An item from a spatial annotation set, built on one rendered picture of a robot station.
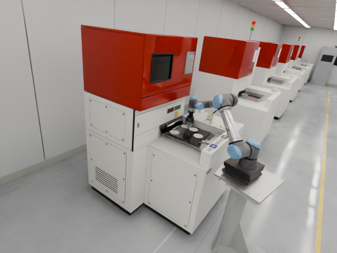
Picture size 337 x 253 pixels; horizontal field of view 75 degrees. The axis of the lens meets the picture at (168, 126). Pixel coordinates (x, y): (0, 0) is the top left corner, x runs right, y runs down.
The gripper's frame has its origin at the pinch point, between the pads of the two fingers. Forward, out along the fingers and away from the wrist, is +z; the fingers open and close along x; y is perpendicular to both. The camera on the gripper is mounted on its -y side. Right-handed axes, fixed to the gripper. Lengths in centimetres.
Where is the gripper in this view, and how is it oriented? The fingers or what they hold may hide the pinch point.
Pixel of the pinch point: (188, 127)
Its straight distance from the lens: 238.9
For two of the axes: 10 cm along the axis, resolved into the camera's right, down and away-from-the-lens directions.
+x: 9.9, 1.4, -0.4
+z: -1.1, 9.1, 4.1
